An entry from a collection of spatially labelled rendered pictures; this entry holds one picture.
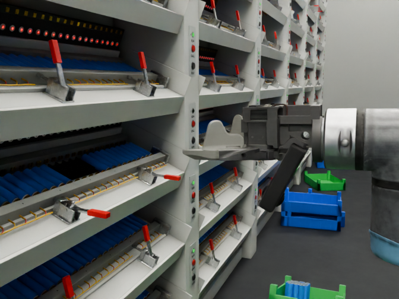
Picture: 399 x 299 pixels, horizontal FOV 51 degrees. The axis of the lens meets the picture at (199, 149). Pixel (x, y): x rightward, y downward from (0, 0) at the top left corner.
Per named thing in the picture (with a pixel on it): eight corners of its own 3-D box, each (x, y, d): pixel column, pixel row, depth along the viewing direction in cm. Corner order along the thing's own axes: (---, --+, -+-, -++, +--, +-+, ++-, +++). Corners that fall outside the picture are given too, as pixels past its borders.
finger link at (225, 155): (212, 146, 64) (264, 142, 66) (212, 157, 64) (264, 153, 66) (221, 150, 60) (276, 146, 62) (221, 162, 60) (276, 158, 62)
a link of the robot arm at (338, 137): (355, 164, 65) (354, 176, 56) (323, 162, 67) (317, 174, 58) (357, 107, 64) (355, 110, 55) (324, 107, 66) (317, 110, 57)
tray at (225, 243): (247, 235, 177) (260, 208, 173) (193, 306, 121) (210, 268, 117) (206, 213, 182) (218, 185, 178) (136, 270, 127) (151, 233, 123)
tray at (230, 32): (250, 53, 165) (265, 19, 161) (192, 38, 109) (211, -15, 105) (206, 34, 170) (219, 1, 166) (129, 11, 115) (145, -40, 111)
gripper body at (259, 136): (250, 105, 69) (325, 104, 65) (251, 155, 71) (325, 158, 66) (237, 107, 62) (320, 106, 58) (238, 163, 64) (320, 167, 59)
